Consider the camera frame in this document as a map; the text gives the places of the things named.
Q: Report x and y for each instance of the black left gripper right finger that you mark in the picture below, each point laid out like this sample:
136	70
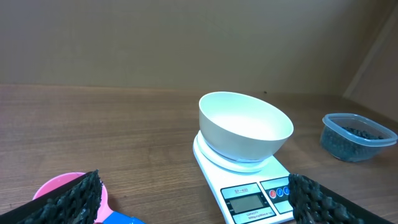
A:
314	203

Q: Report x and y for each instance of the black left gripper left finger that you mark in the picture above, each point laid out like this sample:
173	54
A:
77	201

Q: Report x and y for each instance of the pink scoop with blue handle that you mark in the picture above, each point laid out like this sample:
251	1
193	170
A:
105	215

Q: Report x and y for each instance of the white digital kitchen scale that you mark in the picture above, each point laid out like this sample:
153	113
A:
245	192

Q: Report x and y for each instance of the white bowl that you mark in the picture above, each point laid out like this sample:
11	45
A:
241	127

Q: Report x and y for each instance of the clear container of black beans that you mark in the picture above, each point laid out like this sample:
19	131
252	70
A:
354	138

